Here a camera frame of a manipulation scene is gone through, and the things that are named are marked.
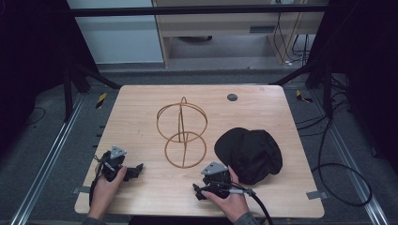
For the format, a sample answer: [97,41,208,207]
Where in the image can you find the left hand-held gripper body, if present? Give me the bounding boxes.
[100,144,128,183]

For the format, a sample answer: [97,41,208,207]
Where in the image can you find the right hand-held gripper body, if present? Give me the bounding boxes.
[200,161,233,200]

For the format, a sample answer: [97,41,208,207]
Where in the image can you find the black cap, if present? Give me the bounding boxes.
[214,127,283,186]

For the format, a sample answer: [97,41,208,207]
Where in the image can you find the person's right hand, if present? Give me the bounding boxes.
[200,165,251,224]

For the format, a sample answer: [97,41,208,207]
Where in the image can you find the person's left hand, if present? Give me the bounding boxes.
[86,165,129,221]

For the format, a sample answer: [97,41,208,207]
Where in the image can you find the yellow black striped tape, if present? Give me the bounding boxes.
[95,92,108,110]
[296,89,314,104]

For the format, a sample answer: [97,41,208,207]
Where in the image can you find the white cabinet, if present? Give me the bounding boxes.
[66,0,165,65]

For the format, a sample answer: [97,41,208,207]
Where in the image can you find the black curtain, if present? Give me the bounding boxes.
[306,0,398,176]
[0,0,100,158]

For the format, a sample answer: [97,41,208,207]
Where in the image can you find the beige wooden desk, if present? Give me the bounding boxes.
[151,0,330,68]

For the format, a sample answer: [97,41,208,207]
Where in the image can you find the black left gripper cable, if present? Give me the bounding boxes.
[88,155,111,208]

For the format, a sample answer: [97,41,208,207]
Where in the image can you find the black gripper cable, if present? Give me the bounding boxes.
[207,180,275,225]
[88,155,111,208]

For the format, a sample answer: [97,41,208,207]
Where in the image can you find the grey metal table bracket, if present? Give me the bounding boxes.
[72,186,92,195]
[305,190,330,201]

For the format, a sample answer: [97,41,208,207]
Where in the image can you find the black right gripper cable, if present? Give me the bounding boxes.
[207,180,275,225]

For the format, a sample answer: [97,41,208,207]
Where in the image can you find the gold wire hat stand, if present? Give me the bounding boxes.
[156,96,209,170]

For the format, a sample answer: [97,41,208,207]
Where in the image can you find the aluminium floor rail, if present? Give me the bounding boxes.
[8,93,86,225]
[311,89,390,225]

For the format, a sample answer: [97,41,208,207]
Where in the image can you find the black metal frame stand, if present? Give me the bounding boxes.
[61,59,122,124]
[268,59,334,120]

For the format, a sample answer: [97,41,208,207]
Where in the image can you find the thin black floor cable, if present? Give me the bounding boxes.
[23,106,47,128]

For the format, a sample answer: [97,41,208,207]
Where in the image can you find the black looped floor cable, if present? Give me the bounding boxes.
[311,115,374,208]

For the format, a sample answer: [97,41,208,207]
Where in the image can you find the hanging black desk cables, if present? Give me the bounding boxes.
[272,10,313,68]

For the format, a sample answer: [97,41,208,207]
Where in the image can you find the black horizontal frame bar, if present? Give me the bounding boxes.
[69,4,330,18]

